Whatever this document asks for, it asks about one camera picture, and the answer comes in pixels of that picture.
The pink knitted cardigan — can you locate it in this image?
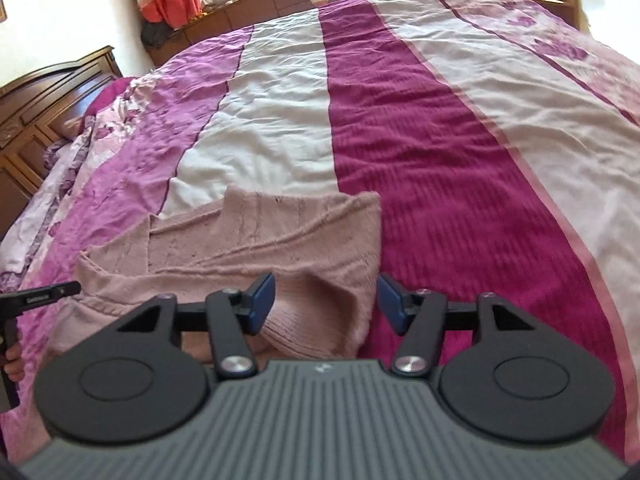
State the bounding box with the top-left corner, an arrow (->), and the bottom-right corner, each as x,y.
44,188 -> 381,362

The person's left hand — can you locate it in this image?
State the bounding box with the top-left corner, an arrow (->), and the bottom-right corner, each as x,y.
3,341 -> 25,382

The floral purple quilt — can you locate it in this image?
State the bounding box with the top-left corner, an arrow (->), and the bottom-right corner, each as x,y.
1,81 -> 140,292

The dark wooden headboard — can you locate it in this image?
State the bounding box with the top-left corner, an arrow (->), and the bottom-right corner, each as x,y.
0,46 -> 122,233

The magenta pillow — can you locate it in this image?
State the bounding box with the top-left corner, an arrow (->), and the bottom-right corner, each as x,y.
84,77 -> 134,118

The magenta striped bedspread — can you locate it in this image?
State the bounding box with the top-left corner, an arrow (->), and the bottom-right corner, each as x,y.
0,0 -> 640,466

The dark bag by curtain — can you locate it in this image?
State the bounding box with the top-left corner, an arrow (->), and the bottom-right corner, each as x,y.
140,20 -> 176,49

